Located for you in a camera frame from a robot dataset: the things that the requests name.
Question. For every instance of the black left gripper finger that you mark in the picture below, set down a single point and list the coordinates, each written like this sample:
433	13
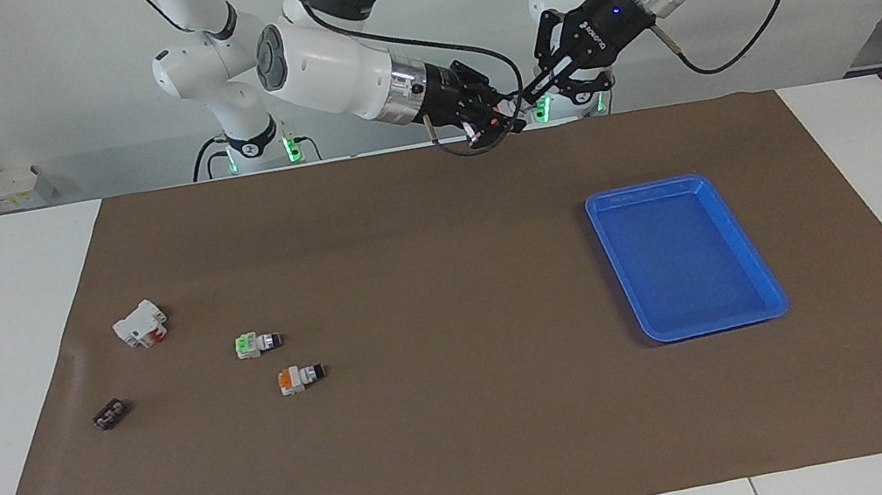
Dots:
555	43
587	82

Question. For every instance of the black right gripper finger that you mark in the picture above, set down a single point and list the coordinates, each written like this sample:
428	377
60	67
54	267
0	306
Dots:
502	130
491	87

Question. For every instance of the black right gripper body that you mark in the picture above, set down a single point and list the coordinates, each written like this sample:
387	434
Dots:
457	96

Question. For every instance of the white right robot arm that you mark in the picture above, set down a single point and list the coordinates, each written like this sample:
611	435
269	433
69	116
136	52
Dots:
325	71

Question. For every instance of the blue plastic tray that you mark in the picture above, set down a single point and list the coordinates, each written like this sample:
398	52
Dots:
682	262

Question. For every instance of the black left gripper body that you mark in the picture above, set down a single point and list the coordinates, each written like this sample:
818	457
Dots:
609	26

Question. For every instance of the brown table mat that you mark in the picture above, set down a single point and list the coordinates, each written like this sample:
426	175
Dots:
468	420

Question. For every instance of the small black terminal block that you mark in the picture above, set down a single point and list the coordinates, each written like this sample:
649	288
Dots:
110	415

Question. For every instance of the white circuit breaker red lever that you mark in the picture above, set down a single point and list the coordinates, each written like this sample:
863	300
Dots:
133	325

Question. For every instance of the green selector switch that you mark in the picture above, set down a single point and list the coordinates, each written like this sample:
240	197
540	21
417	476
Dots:
249	346

